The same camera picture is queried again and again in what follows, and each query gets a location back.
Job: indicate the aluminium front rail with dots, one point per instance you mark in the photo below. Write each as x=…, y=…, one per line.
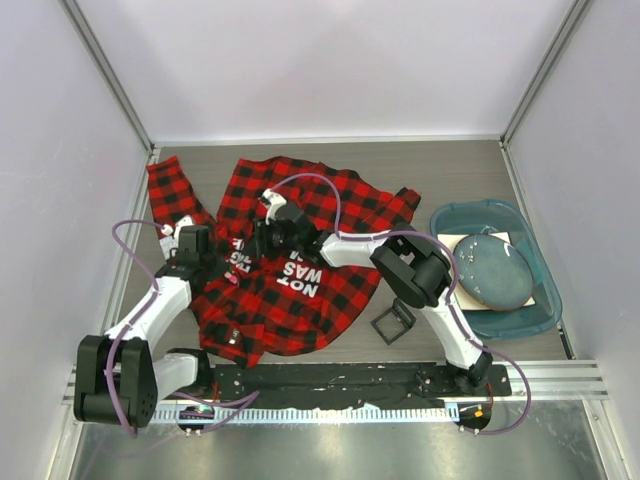
x=549, y=380

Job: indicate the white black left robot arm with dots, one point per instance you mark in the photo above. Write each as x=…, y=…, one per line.
x=117, y=380

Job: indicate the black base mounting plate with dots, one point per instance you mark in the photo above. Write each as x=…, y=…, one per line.
x=334, y=386

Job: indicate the blue round ceramic plate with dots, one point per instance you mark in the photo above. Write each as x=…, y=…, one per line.
x=492, y=272

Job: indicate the teal plastic bin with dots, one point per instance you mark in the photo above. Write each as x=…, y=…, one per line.
x=505, y=288

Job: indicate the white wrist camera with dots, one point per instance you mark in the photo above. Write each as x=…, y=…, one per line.
x=174, y=230
x=272, y=201

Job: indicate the red black plaid shirt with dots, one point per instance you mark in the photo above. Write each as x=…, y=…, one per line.
x=286, y=306

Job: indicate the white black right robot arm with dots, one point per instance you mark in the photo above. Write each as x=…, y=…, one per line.
x=413, y=265

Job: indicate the small black square frame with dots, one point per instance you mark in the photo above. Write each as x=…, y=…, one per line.
x=394, y=322

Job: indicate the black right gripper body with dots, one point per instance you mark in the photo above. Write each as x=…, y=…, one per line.
x=271, y=242

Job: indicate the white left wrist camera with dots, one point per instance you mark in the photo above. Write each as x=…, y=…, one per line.
x=174, y=230

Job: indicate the pink white flower brooch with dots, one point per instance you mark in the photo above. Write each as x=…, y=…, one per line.
x=232, y=278

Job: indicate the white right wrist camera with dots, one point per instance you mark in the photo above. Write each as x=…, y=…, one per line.
x=272, y=201

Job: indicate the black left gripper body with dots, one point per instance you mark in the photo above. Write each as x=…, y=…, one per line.
x=215, y=264

